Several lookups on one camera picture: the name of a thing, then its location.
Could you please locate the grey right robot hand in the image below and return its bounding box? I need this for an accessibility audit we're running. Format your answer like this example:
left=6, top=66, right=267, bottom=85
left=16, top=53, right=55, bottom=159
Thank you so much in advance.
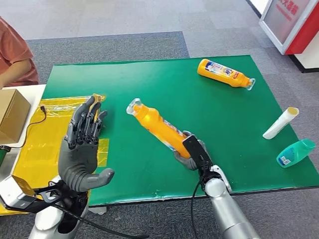
left=173, top=130, right=213, bottom=171

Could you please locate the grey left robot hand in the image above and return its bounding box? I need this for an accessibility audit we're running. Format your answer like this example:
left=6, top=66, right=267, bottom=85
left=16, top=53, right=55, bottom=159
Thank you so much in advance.
left=57, top=96, right=116, bottom=194

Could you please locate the orange bottle with clear cap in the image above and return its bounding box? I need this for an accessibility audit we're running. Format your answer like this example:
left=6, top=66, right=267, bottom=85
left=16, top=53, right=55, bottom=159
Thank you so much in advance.
left=126, top=98, right=191, bottom=160
left=197, top=58, right=256, bottom=91

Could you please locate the teal plastic bottle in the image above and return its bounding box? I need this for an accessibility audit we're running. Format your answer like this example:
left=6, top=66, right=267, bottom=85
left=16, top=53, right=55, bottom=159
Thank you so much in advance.
left=276, top=138, right=317, bottom=169

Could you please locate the yellow plastic-wrapped cardboard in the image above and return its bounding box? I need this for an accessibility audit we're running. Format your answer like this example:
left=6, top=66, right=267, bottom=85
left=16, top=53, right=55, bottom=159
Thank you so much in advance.
left=0, top=94, right=110, bottom=217

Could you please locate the white paper scrap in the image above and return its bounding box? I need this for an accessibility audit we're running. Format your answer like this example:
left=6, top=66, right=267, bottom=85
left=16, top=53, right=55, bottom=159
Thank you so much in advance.
left=88, top=206, right=107, bottom=216

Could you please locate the green table mat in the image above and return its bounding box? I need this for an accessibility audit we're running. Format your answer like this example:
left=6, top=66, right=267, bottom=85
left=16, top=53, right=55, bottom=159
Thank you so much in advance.
left=41, top=55, right=319, bottom=207

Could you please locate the white side table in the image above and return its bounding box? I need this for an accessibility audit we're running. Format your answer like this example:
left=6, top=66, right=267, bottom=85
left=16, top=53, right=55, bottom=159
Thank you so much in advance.
left=0, top=84, right=47, bottom=182

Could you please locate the brown cardboard box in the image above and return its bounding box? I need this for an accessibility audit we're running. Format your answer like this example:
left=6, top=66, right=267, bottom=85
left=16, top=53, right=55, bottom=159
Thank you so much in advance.
left=0, top=88, right=32, bottom=145

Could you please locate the dark green object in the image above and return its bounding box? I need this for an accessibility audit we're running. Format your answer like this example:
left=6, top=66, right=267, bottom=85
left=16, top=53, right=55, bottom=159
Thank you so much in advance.
left=0, top=145, right=11, bottom=167

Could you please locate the white tube with yellow cap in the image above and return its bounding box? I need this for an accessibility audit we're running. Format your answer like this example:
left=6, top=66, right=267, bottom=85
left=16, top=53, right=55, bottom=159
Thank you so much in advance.
left=262, top=107, right=299, bottom=140

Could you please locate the person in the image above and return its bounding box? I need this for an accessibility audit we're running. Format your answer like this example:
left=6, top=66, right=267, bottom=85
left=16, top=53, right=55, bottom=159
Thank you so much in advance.
left=0, top=16, right=40, bottom=90

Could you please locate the white plinth with black base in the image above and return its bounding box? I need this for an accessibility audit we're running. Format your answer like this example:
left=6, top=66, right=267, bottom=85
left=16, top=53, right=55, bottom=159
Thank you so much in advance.
left=289, top=41, right=319, bottom=74

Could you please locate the red and white sign cabinet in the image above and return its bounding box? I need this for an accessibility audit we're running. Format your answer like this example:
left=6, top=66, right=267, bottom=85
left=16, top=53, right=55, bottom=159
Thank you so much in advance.
left=259, top=0, right=319, bottom=56

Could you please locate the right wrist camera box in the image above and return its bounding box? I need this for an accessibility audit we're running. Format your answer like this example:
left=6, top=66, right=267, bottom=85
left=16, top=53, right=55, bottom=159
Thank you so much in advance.
left=182, top=134, right=214, bottom=173

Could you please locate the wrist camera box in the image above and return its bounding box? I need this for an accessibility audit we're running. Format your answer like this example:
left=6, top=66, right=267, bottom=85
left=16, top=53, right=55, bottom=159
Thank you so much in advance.
left=182, top=134, right=214, bottom=173
left=0, top=175, right=37, bottom=213

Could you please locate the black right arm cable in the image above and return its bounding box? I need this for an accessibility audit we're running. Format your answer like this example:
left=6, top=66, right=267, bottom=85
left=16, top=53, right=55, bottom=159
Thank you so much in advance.
left=190, top=180, right=202, bottom=239

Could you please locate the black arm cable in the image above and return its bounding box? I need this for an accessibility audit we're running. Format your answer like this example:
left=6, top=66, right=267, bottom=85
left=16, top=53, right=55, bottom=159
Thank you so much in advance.
left=54, top=204, right=150, bottom=239
left=190, top=180, right=202, bottom=239

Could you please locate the thin black cable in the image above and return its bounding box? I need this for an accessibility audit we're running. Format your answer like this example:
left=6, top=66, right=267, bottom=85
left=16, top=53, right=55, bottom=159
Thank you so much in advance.
left=9, top=105, right=48, bottom=149

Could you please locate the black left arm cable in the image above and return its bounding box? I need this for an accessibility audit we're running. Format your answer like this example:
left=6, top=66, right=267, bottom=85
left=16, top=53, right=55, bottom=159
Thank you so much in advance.
left=54, top=204, right=150, bottom=239

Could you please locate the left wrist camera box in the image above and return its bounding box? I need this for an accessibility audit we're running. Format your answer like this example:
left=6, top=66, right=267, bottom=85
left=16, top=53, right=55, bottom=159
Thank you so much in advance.
left=0, top=175, right=37, bottom=213

